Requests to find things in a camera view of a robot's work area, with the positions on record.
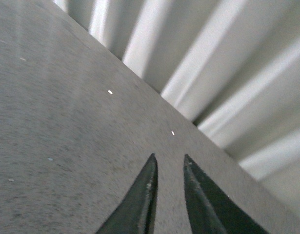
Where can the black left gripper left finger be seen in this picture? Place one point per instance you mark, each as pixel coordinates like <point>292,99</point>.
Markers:
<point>136,213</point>

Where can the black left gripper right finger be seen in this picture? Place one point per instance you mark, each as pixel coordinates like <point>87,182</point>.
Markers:
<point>209,208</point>

